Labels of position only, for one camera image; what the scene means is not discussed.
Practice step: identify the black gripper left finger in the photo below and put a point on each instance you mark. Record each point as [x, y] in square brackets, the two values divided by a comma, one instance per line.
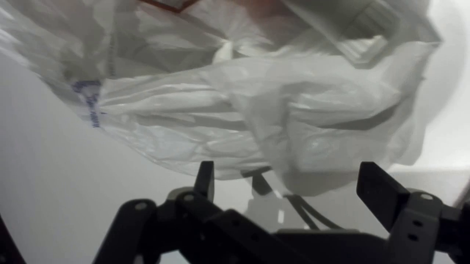
[206, 229]

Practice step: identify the white plastic bag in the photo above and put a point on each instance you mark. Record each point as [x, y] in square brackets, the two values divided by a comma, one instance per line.
[221, 97]

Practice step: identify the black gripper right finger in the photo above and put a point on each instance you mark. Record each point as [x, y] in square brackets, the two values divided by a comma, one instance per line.
[416, 225]

